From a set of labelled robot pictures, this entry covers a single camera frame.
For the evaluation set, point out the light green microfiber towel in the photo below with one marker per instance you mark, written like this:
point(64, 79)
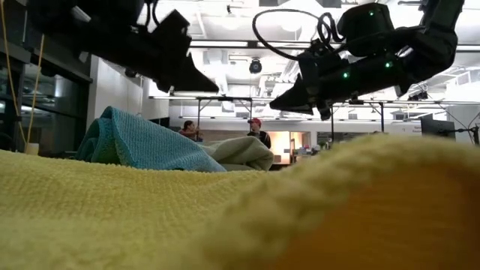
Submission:
point(243, 152)

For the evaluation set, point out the long ceiling light fixture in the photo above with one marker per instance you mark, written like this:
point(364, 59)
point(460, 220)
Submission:
point(217, 44)
point(468, 48)

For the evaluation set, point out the small white cup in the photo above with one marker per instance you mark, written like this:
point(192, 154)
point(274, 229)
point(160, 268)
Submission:
point(32, 148)

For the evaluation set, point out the distant black metal frame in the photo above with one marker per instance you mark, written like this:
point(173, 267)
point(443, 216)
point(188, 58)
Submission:
point(381, 116)

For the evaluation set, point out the dark glass partition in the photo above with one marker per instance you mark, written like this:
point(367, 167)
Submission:
point(63, 93)

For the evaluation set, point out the black ceiling camera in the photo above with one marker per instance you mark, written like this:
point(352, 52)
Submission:
point(255, 66)
point(418, 95)
point(131, 73)

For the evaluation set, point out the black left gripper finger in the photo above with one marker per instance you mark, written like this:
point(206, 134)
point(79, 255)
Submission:
point(191, 80)

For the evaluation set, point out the light blue microfiber towel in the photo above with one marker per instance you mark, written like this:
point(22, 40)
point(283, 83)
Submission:
point(150, 146)

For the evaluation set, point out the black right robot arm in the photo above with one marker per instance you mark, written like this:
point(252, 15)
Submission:
point(431, 45)

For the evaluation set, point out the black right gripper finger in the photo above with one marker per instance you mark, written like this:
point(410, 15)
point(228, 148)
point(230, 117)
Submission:
point(296, 97)

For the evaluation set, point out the black computer monitor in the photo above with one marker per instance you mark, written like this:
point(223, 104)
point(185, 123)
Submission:
point(437, 127)

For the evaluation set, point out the person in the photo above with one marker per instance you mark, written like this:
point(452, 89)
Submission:
point(259, 134)
point(189, 131)

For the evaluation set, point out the yellow microfiber towel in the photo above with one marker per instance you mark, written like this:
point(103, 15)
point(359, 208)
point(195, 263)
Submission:
point(112, 210)

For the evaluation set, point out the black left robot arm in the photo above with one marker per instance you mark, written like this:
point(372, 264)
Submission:
point(93, 30)

